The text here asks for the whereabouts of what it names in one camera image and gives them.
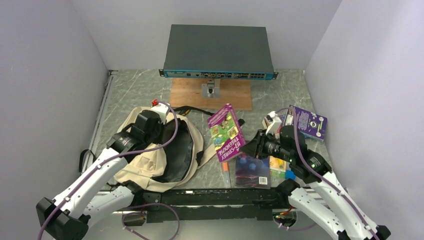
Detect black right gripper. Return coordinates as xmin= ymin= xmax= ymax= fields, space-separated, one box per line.
xmin=239 ymin=128 xmax=294 ymax=162

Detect purple treehouse book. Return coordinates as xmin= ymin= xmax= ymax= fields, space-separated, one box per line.
xmin=207 ymin=103 xmax=246 ymax=163

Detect beige canvas backpack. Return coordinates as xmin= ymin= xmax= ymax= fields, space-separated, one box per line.
xmin=111 ymin=106 xmax=217 ymax=193

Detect purple boxed book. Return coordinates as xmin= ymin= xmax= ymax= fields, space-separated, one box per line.
xmin=282 ymin=105 xmax=328 ymax=142

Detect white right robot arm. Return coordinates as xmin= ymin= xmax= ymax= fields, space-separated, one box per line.
xmin=240 ymin=125 xmax=391 ymax=240

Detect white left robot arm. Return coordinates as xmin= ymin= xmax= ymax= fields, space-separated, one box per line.
xmin=36 ymin=103 xmax=175 ymax=240

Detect yellow banana toy pack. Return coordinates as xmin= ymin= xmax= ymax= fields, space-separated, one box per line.
xmin=269 ymin=156 xmax=287 ymax=179

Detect orange pen in pack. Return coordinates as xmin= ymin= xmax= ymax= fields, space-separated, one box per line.
xmin=221 ymin=162 xmax=231 ymax=189

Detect dark space notebook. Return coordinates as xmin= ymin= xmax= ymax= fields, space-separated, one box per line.
xmin=235 ymin=153 xmax=271 ymax=189

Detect blue eraser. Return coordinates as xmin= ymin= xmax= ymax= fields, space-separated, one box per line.
xmin=284 ymin=170 xmax=296 ymax=180

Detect wooden base board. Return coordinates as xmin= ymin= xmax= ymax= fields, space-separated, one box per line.
xmin=169 ymin=78 xmax=253 ymax=111

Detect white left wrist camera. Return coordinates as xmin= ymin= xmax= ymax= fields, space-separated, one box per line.
xmin=150 ymin=99 xmax=171 ymax=125

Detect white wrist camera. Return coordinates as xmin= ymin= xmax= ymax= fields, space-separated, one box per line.
xmin=262 ymin=111 xmax=282 ymax=135
xmin=150 ymin=99 xmax=171 ymax=125

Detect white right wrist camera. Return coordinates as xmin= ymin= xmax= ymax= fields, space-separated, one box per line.
xmin=262 ymin=111 xmax=282 ymax=135

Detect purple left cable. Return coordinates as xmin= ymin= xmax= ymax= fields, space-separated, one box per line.
xmin=37 ymin=100 xmax=181 ymax=240

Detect purple cable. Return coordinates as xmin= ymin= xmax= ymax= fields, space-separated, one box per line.
xmin=273 ymin=107 xmax=382 ymax=240
xmin=37 ymin=100 xmax=181 ymax=240

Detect grey metal stand bracket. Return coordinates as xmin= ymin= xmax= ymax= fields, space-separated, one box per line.
xmin=201 ymin=79 xmax=221 ymax=99

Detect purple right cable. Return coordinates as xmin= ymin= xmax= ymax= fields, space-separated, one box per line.
xmin=273 ymin=107 xmax=382 ymax=240

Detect grey network switch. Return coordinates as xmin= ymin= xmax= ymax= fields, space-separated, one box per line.
xmin=159 ymin=24 xmax=278 ymax=80

